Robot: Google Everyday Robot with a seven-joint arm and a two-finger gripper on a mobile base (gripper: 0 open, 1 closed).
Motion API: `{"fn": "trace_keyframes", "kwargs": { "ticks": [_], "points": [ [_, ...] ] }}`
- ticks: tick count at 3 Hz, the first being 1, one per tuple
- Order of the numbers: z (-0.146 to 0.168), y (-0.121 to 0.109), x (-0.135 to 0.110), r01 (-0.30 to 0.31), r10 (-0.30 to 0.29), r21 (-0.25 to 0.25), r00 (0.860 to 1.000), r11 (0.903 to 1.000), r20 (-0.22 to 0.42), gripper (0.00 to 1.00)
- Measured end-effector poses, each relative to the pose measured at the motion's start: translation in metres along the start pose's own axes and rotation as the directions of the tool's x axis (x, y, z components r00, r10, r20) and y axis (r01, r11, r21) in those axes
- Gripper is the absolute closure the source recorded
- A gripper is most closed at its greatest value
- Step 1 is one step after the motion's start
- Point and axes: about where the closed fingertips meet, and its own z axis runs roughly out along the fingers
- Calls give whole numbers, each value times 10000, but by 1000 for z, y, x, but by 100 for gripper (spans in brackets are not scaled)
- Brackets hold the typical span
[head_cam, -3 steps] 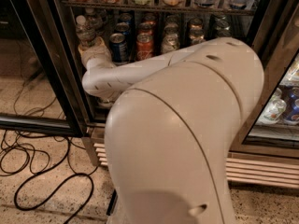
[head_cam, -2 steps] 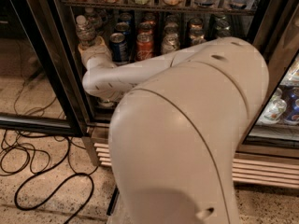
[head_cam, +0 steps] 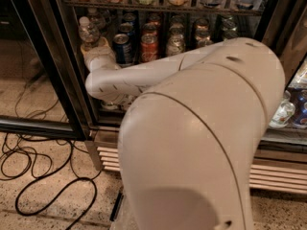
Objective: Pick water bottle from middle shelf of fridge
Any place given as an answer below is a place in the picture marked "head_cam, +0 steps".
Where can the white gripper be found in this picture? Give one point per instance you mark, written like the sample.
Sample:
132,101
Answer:
98,54

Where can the clear water bottle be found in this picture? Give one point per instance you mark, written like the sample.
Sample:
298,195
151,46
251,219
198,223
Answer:
97,19
88,33

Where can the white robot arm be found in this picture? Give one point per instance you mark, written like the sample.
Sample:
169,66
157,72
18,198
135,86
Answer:
187,142

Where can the stainless steel fridge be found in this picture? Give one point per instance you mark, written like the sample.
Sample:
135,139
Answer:
280,163

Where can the open glass fridge door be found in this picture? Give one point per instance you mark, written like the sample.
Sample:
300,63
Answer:
40,92

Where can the blue Pepsi can front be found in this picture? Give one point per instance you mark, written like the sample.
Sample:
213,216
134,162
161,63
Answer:
122,48

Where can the red Coca-Cola can front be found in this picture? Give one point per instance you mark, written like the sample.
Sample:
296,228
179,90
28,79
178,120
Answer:
149,47

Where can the clear plastic storage bin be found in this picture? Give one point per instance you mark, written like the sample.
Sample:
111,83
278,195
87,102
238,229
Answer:
115,216

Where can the white can right compartment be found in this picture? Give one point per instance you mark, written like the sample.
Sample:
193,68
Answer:
282,115

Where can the blue can right compartment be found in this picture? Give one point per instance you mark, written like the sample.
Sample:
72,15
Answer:
299,119

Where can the upper wire shelf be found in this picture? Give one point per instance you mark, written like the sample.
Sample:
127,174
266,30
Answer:
162,8

